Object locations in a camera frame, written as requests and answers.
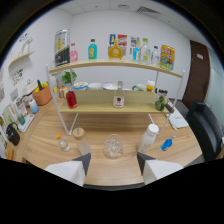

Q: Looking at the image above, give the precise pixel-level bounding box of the yellow cartoon drink can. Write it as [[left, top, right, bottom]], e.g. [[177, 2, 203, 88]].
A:
[[159, 44, 176, 71]]

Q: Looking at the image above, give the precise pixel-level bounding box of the amber syrup bottle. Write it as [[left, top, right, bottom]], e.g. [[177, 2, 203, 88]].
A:
[[107, 39, 125, 60]]

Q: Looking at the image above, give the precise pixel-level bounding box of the white kitchen appliance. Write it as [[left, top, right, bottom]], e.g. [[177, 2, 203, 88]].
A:
[[21, 79, 38, 98]]

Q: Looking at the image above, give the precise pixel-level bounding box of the two-tier wooden shelf rack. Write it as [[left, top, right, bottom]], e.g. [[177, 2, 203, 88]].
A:
[[45, 59, 186, 136]]

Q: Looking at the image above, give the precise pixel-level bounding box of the yellow toy fruit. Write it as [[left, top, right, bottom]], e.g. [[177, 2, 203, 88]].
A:
[[33, 82, 50, 94]]

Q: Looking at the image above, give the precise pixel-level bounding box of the pink bottle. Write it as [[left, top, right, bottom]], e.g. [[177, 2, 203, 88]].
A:
[[69, 42, 79, 64]]

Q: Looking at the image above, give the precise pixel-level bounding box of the blue patterned bowl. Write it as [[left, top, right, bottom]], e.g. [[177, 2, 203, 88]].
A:
[[73, 81, 89, 91]]

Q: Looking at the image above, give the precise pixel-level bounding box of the black armchair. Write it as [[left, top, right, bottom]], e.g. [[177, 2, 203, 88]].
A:
[[185, 100, 224, 162]]

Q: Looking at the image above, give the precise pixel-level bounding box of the white vase decoration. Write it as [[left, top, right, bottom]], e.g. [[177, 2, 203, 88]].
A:
[[19, 34, 33, 56]]

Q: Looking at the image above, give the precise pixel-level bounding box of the black bag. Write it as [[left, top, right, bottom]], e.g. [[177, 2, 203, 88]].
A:
[[5, 121, 21, 147]]

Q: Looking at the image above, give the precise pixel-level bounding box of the red liquid bottle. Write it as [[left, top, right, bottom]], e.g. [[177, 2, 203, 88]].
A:
[[65, 87, 78, 110]]

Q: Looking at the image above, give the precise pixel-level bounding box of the clear bottle with red label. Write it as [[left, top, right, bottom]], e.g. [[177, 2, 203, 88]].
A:
[[112, 80, 126, 109]]

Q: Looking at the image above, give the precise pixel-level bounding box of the wooden wall shelf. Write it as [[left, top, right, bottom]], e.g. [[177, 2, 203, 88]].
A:
[[8, 49, 36, 69]]

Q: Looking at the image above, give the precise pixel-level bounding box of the light blue bottle yellow cap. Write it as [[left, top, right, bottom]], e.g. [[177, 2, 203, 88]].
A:
[[132, 40, 141, 62]]

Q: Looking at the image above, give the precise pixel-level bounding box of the blue liquid bottle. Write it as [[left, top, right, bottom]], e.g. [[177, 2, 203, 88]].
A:
[[161, 134, 177, 152]]

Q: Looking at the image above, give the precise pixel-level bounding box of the clear glass with ice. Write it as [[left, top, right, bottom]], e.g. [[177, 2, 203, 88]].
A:
[[103, 133, 125, 160]]

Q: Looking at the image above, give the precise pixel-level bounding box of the silver and black drink can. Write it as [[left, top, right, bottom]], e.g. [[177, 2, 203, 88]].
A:
[[54, 28, 71, 67]]

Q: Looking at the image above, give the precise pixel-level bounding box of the teal bottle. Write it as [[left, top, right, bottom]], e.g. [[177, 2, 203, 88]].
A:
[[87, 38, 98, 61]]

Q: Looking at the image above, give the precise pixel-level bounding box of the black handle tool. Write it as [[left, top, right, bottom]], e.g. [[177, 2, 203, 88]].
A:
[[165, 101, 175, 114]]

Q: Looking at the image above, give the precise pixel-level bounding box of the white notebook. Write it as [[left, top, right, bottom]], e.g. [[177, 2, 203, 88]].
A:
[[168, 108, 190, 130]]

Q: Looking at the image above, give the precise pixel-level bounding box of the glass with lime pieces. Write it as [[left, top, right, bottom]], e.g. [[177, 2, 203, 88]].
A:
[[154, 95, 168, 112]]

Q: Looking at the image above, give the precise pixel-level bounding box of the white milk bottle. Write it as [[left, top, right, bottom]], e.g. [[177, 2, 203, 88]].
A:
[[137, 123, 160, 154]]

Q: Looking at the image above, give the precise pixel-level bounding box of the blue wall poster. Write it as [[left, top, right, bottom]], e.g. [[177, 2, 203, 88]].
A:
[[109, 33, 117, 46]]

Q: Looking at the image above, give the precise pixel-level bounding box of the light blue cup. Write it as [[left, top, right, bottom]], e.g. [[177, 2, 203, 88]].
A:
[[28, 98, 40, 115]]

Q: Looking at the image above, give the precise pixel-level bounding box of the clear bottle with green cap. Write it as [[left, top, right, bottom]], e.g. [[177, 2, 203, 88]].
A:
[[139, 37, 150, 65]]

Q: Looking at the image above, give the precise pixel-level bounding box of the red wall poster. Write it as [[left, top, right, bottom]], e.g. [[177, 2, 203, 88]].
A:
[[117, 34, 128, 48]]

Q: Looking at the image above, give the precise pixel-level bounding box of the clear bottle with orange cap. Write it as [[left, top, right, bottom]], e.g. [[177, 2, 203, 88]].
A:
[[55, 133, 71, 153]]

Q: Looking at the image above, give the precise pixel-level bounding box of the small white bowl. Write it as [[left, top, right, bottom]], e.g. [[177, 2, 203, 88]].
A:
[[88, 82, 103, 91]]

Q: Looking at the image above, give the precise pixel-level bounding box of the wide white bowl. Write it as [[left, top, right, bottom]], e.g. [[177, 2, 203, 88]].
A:
[[102, 82, 119, 91]]

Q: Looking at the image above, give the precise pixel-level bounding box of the ceiling air vent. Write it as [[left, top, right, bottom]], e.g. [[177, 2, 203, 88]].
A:
[[136, 5, 161, 15]]

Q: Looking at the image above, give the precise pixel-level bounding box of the white tray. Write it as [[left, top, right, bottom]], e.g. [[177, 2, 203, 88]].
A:
[[17, 113, 35, 133]]

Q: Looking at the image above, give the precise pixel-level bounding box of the green potted plant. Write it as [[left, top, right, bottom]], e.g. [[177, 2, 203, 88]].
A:
[[61, 70, 78, 85]]

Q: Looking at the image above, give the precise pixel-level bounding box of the small clear bottle dark cap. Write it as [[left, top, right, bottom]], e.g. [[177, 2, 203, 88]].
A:
[[151, 45, 161, 67]]

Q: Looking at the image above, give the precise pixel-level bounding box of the white mug with green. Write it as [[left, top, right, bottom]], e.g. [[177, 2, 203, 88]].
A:
[[132, 83, 148, 92]]

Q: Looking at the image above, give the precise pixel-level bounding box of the green toy vegetable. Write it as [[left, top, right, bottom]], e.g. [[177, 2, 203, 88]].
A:
[[36, 79, 44, 92]]

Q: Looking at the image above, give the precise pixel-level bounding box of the dark brown door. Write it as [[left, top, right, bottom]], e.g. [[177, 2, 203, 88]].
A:
[[181, 39, 210, 109]]

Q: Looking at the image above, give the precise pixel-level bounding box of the multicolour wall poster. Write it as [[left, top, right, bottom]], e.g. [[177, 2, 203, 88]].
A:
[[130, 35, 141, 48]]

